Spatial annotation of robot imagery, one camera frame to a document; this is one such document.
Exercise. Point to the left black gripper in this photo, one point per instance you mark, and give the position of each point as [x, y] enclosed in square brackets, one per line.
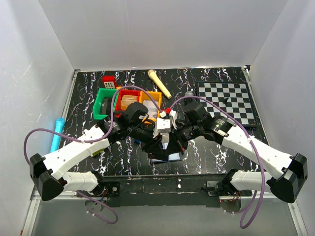
[153, 145]

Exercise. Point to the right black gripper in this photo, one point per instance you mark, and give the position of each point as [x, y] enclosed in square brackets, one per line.
[175, 145]

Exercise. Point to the blue leather card holder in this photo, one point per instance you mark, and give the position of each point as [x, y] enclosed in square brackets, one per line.
[172, 158]

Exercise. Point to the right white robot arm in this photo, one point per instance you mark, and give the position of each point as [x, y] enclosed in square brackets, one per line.
[281, 174]

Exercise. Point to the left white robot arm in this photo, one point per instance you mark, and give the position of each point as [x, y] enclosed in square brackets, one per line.
[50, 173]

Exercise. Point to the white cards stack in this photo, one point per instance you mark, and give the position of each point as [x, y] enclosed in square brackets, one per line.
[152, 109]

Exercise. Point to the tan cards stack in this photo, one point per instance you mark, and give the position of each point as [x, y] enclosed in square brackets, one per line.
[126, 100]

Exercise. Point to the black cards stack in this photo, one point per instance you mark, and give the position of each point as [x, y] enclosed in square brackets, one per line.
[106, 106]

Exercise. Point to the orange plastic bin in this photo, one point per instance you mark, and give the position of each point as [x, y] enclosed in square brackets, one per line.
[156, 96]

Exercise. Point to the red plastic bin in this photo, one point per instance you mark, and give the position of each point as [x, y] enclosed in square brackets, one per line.
[125, 92]

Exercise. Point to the black glitter microphone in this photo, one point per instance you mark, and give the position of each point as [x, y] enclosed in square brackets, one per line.
[188, 97]

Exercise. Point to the yellow green toy house block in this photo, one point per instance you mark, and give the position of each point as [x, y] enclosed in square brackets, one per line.
[96, 153]

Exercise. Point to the green plastic bin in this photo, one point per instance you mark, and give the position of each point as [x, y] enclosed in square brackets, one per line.
[102, 93]

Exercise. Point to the cream toy microphone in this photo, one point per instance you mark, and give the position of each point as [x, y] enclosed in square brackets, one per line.
[153, 76]

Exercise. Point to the black white chessboard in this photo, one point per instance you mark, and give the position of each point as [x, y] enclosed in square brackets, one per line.
[239, 106]

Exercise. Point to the red toy window block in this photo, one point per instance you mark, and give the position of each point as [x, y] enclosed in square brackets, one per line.
[109, 81]

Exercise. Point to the blue toy microphone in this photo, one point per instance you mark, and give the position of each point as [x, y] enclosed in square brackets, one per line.
[59, 125]

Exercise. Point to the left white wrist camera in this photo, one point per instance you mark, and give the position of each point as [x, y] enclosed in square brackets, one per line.
[162, 124]

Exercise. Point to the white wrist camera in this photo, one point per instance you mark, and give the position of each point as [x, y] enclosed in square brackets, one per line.
[162, 124]
[172, 116]

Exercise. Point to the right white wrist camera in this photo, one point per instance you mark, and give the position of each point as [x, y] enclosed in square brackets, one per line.
[172, 116]

